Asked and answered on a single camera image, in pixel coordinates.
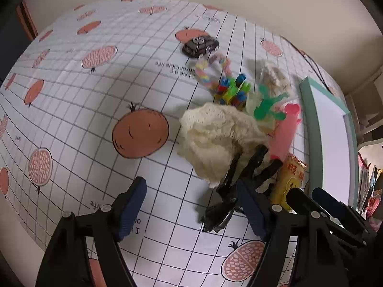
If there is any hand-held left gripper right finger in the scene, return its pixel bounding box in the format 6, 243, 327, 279
236, 179, 349, 287

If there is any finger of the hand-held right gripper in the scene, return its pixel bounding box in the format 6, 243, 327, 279
287, 187, 315, 215
312, 187, 369, 240

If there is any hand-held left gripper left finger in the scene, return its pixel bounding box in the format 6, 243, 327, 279
35, 176, 148, 287

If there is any yellow and red packet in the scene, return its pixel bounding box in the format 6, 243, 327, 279
269, 152, 308, 211

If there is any black hair claw clip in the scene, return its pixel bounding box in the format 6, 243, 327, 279
200, 144, 283, 234

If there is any teal shallow box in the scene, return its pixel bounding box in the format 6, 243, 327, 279
299, 76, 359, 214

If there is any pink hair claw clip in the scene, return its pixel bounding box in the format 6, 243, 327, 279
269, 103, 302, 160

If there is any cream knitted hat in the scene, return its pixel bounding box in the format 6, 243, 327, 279
177, 102, 271, 189

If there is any green plastic toy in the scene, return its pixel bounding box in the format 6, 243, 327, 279
254, 84, 289, 121

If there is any colourful building block toy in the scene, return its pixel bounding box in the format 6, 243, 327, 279
214, 73, 250, 108

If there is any bag of cotton swabs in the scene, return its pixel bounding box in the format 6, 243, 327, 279
257, 60, 295, 96

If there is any pastel braided hair tie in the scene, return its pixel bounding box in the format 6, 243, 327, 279
194, 52, 232, 86

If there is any black toy car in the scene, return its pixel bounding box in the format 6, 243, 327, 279
181, 35, 220, 59

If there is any pile of colourful packets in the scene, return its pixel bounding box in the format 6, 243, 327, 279
357, 143, 383, 226

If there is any white cutout storage shelf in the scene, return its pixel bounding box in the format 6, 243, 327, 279
344, 66, 383, 144

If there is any pomegranate print tablecloth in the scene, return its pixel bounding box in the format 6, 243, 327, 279
0, 0, 350, 287

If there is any thin black cable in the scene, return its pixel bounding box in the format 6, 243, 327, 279
281, 36, 338, 94

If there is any reddish brown wooden frame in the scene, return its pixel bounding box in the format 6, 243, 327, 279
18, 0, 39, 41

